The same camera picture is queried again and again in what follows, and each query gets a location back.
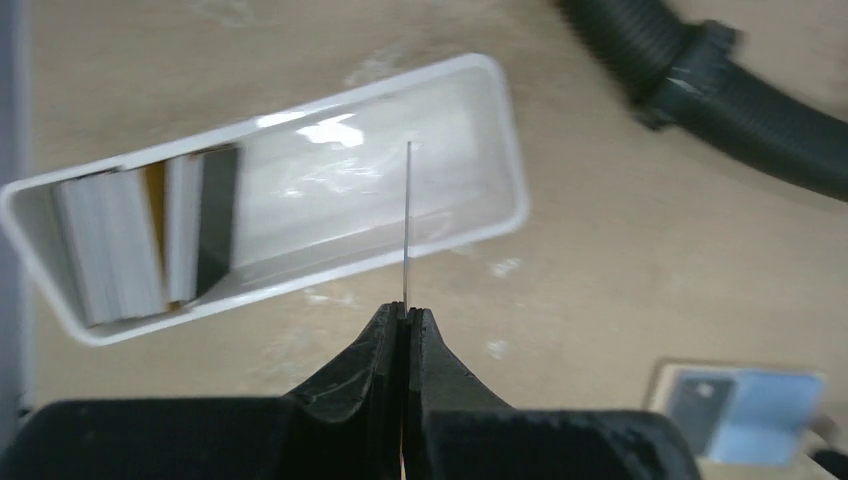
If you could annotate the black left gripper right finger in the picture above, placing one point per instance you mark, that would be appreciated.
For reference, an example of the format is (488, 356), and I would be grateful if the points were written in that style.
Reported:
(455, 427)

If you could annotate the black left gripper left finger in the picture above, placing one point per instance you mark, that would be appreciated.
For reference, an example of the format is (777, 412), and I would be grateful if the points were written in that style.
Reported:
(343, 422)

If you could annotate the grey credit card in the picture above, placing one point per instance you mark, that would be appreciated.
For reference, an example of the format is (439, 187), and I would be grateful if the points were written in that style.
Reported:
(696, 405)
(406, 228)

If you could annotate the beige card holder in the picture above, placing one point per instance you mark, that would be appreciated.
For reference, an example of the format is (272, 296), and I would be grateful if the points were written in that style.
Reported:
(777, 419)

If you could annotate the silver cards in tray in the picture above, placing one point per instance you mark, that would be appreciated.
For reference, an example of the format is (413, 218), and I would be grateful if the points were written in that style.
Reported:
(146, 241)

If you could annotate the white plastic tray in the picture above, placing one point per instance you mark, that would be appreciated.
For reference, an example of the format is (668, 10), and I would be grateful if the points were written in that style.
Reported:
(321, 190)

